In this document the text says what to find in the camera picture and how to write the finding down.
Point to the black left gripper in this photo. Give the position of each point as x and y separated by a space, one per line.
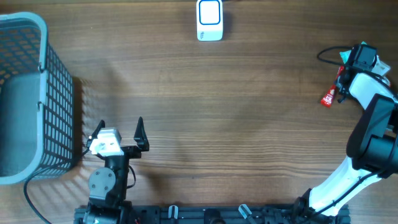
135 152

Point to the red snack stick packet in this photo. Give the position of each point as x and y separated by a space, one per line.
328 98

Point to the mint wet wipes packet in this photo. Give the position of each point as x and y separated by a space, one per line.
351 55

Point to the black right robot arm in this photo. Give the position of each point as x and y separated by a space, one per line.
371 150

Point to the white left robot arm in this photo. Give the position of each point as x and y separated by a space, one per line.
108 185

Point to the white barcode scanner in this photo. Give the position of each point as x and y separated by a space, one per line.
209 15

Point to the grey plastic mesh basket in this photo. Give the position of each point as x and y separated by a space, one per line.
37 102

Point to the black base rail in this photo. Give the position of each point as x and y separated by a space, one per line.
189 215

